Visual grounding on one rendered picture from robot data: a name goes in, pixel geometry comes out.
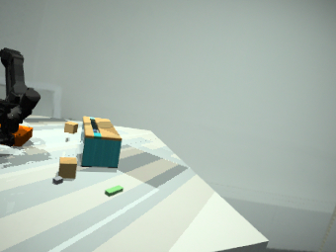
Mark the small green block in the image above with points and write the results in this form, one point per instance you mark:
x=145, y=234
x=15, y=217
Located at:
x=118, y=189

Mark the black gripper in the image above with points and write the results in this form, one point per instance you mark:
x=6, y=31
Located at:
x=8, y=119

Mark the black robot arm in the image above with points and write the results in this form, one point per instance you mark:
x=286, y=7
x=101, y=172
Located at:
x=17, y=93

